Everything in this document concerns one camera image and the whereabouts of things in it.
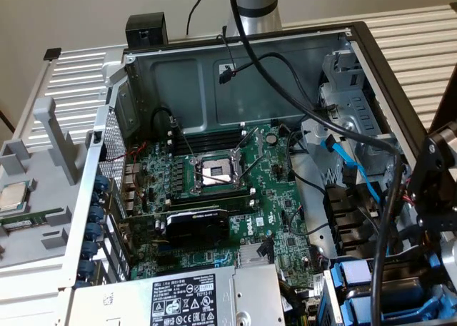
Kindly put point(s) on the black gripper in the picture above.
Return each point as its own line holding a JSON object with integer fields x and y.
{"x": 435, "y": 169}

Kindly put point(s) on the hard disk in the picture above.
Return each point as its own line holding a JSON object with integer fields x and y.
{"x": 351, "y": 272}

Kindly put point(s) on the empty blue disk carrier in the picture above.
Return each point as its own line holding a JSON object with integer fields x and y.
{"x": 360, "y": 310}

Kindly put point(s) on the grey metal drive cage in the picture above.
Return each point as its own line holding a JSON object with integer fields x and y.
{"x": 357, "y": 105}

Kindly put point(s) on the black fan shroud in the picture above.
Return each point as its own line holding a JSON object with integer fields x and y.
{"x": 342, "y": 212}

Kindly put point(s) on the green motherboard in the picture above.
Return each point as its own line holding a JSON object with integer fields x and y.
{"x": 271, "y": 197}

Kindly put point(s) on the round coin battery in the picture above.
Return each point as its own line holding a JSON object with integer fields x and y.
{"x": 271, "y": 138}

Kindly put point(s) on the blue drive bay brackets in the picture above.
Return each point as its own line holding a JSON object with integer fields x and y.
{"x": 333, "y": 304}

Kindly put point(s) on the steel socket cover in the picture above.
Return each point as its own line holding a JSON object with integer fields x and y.
{"x": 260, "y": 142}

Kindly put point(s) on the steel locking lever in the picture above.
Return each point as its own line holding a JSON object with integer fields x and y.
{"x": 251, "y": 166}
{"x": 184, "y": 138}

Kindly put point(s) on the black RAM slot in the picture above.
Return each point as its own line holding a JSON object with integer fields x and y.
{"x": 239, "y": 208}
{"x": 210, "y": 145}
{"x": 214, "y": 135}
{"x": 210, "y": 197}

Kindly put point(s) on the silver chipset heatsink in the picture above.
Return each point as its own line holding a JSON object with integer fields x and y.
{"x": 250, "y": 254}

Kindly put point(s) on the CPU socket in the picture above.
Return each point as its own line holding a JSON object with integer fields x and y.
{"x": 214, "y": 170}

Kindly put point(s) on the black graphics card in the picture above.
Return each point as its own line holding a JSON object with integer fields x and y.
{"x": 196, "y": 226}

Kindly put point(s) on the open grey PC case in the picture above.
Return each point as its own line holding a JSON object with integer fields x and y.
{"x": 178, "y": 83}

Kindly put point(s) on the black expansion slot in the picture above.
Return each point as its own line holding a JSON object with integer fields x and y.
{"x": 168, "y": 261}

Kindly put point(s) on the black box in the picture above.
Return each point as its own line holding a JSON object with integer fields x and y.
{"x": 146, "y": 26}

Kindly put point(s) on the grey power supply unit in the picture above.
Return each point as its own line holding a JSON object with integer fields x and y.
{"x": 135, "y": 301}

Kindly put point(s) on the blue slot retainer knob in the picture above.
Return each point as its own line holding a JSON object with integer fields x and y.
{"x": 95, "y": 213}
{"x": 85, "y": 268}
{"x": 93, "y": 230}
{"x": 101, "y": 180}
{"x": 95, "y": 197}
{"x": 89, "y": 249}

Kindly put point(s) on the grey parts rack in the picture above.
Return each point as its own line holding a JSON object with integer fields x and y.
{"x": 53, "y": 194}

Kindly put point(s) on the green RAM stick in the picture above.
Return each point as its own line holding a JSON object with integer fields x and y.
{"x": 25, "y": 219}

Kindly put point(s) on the silver CPU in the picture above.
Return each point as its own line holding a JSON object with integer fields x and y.
{"x": 12, "y": 195}

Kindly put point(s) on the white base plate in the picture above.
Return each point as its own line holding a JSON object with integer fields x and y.
{"x": 28, "y": 294}

